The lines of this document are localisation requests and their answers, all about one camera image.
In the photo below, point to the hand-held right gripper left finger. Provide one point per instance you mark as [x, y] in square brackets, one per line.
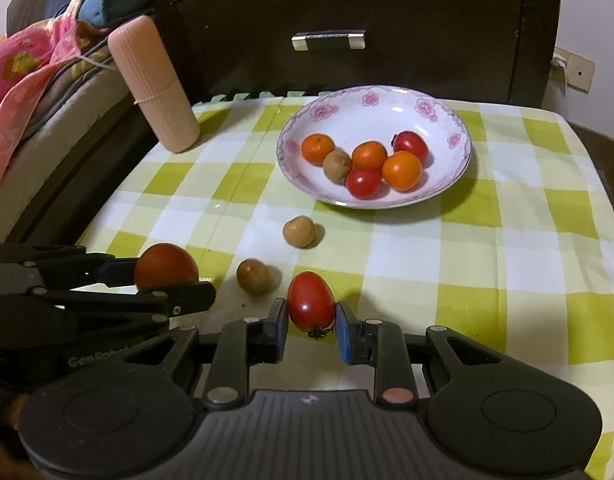
[279, 332]

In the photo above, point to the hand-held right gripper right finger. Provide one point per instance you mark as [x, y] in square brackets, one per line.
[345, 334]

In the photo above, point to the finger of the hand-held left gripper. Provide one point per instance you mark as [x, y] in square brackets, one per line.
[182, 297]
[77, 270]

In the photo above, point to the large red tomato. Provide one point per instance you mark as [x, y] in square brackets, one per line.
[164, 265]

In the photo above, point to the red cherry tomato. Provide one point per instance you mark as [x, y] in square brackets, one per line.
[311, 307]
[412, 146]
[363, 183]

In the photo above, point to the brown fuzzy kiwi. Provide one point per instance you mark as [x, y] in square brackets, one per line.
[337, 165]

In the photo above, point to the large orange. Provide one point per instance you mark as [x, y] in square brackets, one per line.
[402, 171]

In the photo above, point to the small orange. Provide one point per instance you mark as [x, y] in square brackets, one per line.
[369, 155]
[317, 149]

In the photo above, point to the white plate with pink flowers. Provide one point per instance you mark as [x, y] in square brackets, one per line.
[387, 110]

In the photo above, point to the dark brown round fruit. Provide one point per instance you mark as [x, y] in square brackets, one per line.
[252, 276]

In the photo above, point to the light brown round fruit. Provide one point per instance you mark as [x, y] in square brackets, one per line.
[298, 231]

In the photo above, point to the grey mattress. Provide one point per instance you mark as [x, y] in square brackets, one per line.
[52, 130]

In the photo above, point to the green and white checked tablecloth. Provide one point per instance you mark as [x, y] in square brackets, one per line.
[487, 260]

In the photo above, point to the pink ribbed cylinder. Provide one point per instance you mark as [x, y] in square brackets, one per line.
[152, 85]

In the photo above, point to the pink floral blanket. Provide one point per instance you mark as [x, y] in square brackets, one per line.
[17, 70]

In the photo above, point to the dark wooden cabinet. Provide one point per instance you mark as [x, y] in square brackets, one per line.
[437, 10]

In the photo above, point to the dark wooden bed frame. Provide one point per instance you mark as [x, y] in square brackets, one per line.
[102, 175]

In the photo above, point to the wall socket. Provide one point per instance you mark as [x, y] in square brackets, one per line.
[579, 72]

